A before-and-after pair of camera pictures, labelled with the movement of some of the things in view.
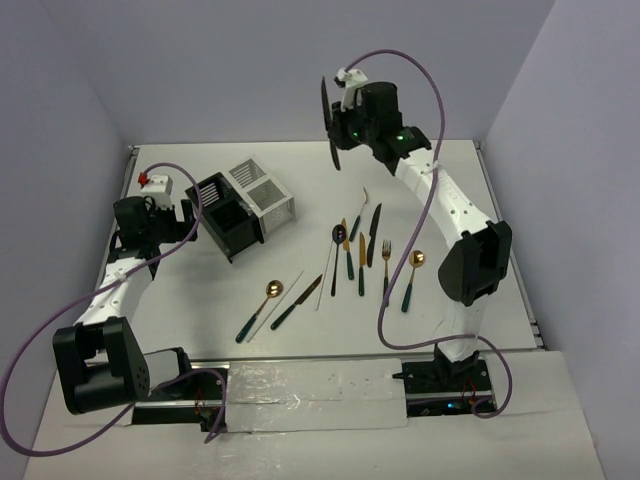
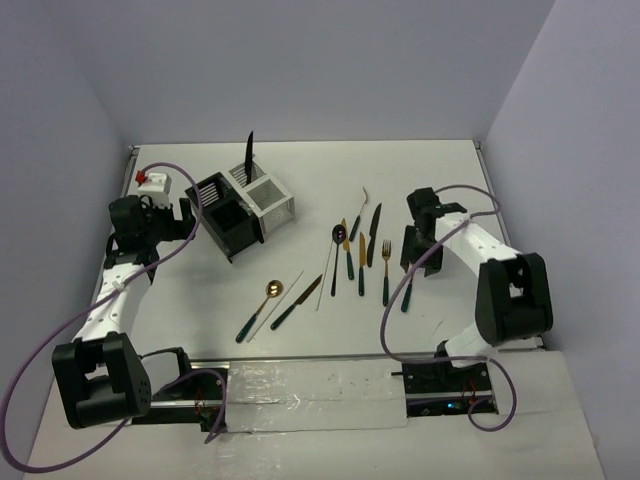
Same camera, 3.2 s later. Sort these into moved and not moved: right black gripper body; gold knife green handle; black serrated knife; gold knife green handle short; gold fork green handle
Moved: black serrated knife; right black gripper body
Not moved: gold knife green handle; gold fork green handle; gold knife green handle short
